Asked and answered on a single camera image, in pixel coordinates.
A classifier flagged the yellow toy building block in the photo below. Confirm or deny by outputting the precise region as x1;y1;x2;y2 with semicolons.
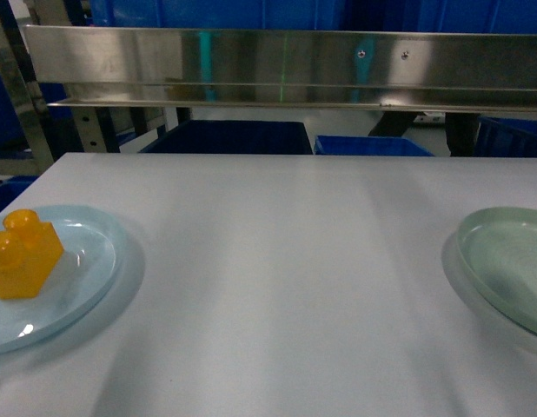
0;209;64;300

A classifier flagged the blue bin behind table right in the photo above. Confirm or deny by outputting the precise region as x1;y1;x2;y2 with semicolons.
314;136;433;156

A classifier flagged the dark blue bin behind table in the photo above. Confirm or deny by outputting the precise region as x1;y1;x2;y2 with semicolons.
142;120;313;156

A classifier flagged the light blue plate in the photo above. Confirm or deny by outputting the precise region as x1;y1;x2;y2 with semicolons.
0;205;127;354

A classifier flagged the large blue bin on shelf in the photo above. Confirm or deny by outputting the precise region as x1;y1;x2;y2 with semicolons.
89;0;347;30

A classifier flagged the light green plate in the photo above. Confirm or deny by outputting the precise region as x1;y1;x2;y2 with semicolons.
455;207;537;335

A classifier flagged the stainless steel shelf rail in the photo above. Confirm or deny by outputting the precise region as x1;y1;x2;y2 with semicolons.
23;25;537;113

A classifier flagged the stainless steel rack frame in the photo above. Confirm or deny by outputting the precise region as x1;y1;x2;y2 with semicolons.
0;1;54;175

